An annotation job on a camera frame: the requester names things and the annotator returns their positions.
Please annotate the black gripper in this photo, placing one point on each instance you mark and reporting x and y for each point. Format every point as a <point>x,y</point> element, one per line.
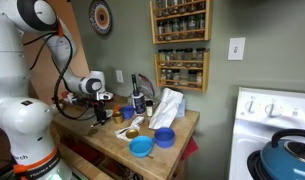
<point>100,107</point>

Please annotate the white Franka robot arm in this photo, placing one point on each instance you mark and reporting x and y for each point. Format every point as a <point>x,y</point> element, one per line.
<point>22,120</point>

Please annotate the small white dish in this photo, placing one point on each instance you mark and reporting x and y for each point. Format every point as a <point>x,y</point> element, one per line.
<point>109,113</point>

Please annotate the gold metal cup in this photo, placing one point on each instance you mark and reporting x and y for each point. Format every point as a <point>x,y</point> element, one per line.
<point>117,117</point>

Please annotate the small orange object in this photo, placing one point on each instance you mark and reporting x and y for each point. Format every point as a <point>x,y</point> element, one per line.
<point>116,108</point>

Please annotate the small blue cup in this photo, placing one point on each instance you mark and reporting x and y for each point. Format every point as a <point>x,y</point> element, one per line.
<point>127,112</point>

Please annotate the gold jar lid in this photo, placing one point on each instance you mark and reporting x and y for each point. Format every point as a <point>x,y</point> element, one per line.
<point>132,133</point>

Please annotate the white paper napkin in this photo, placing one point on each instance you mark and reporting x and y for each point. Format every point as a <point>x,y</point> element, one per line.
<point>136,121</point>

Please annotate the white shaker bottle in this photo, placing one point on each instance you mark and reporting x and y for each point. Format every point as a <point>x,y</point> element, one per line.
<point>71,98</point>

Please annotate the dark bottle with white label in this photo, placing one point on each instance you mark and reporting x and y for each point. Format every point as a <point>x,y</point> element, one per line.
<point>138,100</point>

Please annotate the jar with orange lid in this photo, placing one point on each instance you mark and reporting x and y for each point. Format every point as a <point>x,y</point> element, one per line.
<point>64,95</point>

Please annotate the white bowl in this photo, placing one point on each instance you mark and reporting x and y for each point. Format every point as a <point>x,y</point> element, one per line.
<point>58,109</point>

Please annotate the light blue measuring cup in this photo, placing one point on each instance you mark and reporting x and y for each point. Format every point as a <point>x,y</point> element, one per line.
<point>140,146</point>

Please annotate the small spice jar black lid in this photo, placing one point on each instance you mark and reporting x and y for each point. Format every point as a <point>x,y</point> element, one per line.
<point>149,109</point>

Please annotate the clear zip plastic bag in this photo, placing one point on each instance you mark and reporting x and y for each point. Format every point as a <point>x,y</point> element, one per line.
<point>147,86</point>

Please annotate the white paper bag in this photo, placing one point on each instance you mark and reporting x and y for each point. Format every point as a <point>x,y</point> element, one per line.
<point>165,110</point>

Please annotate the dark blue measuring cup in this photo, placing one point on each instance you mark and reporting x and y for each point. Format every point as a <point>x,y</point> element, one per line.
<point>164,138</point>

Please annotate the wooden kitchen cart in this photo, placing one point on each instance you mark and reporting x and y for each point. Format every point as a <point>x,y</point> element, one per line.
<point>158,160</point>

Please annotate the pale blue package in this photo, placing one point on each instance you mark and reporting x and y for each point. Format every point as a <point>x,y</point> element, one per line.
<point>182,108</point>

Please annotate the wooden spice rack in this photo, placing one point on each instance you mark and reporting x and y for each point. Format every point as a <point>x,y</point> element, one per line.
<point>182,87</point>
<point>180,41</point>

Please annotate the glass spice jar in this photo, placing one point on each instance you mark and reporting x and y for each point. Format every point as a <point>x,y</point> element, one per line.
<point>168,30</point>
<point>200,55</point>
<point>183,26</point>
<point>169,56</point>
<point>176,28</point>
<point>162,56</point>
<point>201,24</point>
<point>179,56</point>
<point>188,56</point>
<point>161,30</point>
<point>192,25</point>

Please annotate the red cloth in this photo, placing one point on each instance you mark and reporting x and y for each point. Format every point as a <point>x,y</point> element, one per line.
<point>190,148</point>

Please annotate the white stove knob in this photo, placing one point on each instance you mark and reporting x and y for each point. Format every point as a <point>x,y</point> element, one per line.
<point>272,109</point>
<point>251,106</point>

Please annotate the white kitchen stove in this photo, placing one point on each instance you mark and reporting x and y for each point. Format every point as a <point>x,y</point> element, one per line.
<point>255,133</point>

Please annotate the black stove burner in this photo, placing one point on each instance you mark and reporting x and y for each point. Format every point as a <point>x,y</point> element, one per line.
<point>253,163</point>

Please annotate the blue kettle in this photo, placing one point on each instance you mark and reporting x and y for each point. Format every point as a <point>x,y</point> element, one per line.
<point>278,163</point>

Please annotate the white wall outlet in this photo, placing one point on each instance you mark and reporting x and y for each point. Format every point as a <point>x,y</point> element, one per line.
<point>119,76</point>

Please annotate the patterned decorative wall plate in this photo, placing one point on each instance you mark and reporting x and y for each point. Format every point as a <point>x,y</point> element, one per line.
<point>100,16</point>

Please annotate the white light switch plate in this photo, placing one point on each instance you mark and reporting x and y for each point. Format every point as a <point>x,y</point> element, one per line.
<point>236,48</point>

